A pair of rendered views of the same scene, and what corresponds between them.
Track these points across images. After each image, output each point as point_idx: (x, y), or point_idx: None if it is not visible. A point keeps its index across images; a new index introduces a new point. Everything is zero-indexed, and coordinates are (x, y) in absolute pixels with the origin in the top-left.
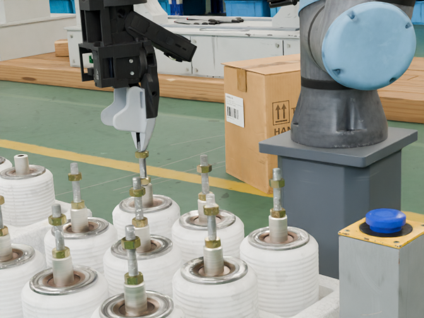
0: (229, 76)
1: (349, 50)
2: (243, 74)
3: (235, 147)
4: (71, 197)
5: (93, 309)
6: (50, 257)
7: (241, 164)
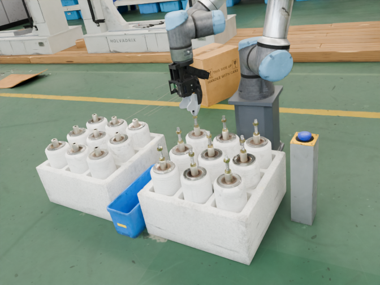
0: None
1: (271, 69)
2: None
3: None
4: (128, 121)
5: (208, 181)
6: (175, 162)
7: None
